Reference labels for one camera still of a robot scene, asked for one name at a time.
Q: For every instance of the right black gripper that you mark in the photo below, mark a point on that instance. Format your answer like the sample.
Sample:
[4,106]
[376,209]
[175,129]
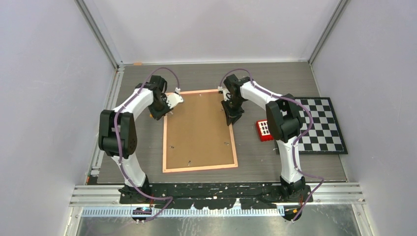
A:
[232,116]

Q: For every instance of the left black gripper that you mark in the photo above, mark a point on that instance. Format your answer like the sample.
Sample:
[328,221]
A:
[158,115]

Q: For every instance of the pink picture frame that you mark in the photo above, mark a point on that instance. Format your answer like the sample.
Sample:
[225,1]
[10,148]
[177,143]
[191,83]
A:
[196,136]

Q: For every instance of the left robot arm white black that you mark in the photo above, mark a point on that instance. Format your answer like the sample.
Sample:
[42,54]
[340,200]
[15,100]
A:
[117,132]

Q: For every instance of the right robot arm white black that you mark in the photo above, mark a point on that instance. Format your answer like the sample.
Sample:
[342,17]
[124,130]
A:
[283,121]

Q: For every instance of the red white toy block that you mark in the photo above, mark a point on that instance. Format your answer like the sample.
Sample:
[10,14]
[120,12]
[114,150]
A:
[263,131]

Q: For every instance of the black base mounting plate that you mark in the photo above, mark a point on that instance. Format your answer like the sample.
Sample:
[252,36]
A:
[251,195]

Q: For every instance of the black white checkerboard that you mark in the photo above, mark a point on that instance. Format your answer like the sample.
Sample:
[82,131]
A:
[325,136]

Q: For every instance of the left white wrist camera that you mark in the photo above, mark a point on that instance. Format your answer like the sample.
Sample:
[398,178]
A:
[174,98]

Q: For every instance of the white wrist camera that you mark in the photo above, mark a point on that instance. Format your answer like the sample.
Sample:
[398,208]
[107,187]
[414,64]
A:
[224,92]
[174,98]

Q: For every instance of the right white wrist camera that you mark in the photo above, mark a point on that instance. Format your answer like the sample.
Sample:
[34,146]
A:
[224,92]

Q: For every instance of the aluminium rail frame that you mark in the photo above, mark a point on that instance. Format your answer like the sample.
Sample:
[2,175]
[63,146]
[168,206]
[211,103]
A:
[104,201]

